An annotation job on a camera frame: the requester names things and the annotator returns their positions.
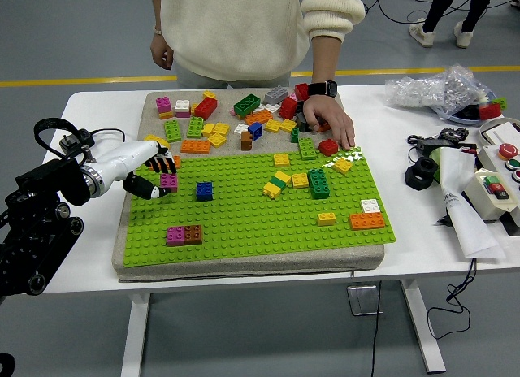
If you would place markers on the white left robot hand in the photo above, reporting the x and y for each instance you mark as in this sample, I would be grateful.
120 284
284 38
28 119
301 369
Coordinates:
126 157

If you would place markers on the person's left hand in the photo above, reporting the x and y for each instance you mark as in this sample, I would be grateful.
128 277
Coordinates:
329 113

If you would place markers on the person's right hand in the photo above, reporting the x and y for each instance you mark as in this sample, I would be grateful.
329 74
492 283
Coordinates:
162 50

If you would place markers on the pink toy brick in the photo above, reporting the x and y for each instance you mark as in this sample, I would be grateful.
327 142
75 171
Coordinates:
175 236
291 96
170 183

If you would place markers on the blue toy brick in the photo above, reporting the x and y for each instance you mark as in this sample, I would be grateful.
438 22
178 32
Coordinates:
204 191
255 131

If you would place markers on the green studded baseplate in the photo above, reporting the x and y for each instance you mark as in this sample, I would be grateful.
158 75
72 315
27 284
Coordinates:
243 222

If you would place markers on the person's left forearm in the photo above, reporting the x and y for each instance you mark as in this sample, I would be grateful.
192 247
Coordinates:
327 56

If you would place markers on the person's right forearm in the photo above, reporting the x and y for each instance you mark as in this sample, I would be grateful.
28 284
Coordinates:
155 11

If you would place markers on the long orange toy brick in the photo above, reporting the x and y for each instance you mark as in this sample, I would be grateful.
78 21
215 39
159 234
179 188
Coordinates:
258 117
177 161
323 127
195 146
367 221

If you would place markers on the dark grey angled brick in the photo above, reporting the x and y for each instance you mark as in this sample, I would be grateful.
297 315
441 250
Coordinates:
300 123

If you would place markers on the black toy brick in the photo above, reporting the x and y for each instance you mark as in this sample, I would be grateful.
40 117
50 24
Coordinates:
299 106

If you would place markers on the yellow curved toy brick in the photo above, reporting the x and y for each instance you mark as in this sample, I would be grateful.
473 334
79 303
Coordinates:
153 138

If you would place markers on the square red toy brick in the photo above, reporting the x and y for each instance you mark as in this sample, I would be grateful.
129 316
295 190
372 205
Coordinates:
329 147

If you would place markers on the long red toy brick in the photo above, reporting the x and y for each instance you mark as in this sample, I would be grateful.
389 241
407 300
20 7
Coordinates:
301 91
205 108

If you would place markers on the small green and white brick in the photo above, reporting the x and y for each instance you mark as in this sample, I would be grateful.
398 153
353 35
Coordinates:
294 135

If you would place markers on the lime green toy brick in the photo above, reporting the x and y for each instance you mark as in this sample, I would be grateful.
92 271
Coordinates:
500 103
172 131
195 127

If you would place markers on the long grey toy brick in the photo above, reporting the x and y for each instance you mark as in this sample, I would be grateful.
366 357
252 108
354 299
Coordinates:
276 94

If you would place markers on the pink and yellow brick stack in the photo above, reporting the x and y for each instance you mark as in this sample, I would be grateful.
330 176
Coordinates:
163 107

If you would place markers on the white toy brick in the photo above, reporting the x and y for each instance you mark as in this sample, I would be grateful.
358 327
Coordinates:
271 107
240 128
370 206

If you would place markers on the white and pink brick stack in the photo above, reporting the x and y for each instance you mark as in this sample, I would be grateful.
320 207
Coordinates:
182 108

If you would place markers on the small yellow toy brick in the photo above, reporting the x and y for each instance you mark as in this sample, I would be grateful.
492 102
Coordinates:
193 108
209 94

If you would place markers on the long dark green brick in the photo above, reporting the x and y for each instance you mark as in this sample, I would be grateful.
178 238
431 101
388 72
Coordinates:
318 184
246 105

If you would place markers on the tall brown toy brick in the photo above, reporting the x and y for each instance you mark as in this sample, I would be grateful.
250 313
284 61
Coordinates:
245 142

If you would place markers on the yellow and green brick stack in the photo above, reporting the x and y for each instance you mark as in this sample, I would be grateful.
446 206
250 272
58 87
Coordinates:
276 185

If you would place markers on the black wristwatch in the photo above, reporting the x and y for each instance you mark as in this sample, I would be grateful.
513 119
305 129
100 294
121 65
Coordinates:
323 88

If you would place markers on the black power adapter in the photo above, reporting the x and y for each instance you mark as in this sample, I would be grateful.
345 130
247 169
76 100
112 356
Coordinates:
71 145

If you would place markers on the yellow floor tape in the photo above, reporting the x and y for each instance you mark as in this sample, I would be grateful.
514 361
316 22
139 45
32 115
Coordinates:
386 72

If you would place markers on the person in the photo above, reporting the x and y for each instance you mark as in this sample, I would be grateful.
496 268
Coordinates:
436 7
235 27

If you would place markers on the clear bubble wrap bag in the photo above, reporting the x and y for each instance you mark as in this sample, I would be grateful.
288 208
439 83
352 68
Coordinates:
430 90

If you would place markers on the black power supply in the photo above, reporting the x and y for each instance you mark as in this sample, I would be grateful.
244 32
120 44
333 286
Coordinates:
428 144

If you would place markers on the black gear wheel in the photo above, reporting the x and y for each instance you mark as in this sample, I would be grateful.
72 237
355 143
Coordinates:
453 133

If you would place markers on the clear blue-rimmed container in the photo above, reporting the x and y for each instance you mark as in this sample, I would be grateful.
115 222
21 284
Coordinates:
463 121

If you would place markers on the grey-brown mat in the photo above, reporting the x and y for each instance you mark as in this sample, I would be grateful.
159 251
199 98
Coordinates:
284 262

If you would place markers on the small black plug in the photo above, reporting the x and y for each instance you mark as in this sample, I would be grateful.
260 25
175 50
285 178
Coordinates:
443 221

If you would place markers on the white button control box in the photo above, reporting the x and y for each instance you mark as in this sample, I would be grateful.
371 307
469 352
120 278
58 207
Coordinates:
493 155

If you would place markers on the white oval case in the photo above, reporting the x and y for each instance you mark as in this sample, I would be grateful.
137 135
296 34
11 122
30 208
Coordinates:
503 130

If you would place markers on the white table leg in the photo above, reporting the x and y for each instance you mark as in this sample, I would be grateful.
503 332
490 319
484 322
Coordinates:
424 332
136 336

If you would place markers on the white paper sheet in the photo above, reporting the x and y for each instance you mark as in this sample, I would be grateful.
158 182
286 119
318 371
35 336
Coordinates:
471 226

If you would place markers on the metal floor plate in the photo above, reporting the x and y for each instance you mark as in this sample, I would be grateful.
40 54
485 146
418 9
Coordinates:
363 300

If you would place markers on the white switch box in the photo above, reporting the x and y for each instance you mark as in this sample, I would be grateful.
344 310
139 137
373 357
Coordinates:
479 196

